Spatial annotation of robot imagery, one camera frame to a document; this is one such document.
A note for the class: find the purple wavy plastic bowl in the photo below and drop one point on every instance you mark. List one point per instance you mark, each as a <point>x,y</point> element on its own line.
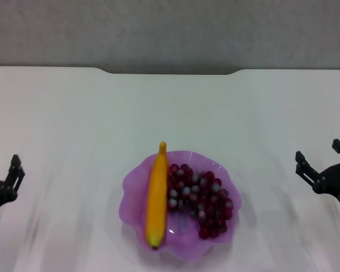
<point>133,198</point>

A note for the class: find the yellow banana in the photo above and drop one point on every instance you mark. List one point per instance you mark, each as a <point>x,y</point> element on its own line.
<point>158,198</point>

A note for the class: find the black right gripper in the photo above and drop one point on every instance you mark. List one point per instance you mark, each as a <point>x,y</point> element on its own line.
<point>338,181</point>

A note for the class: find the dark red grape bunch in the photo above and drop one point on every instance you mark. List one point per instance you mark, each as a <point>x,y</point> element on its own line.
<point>204,198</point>

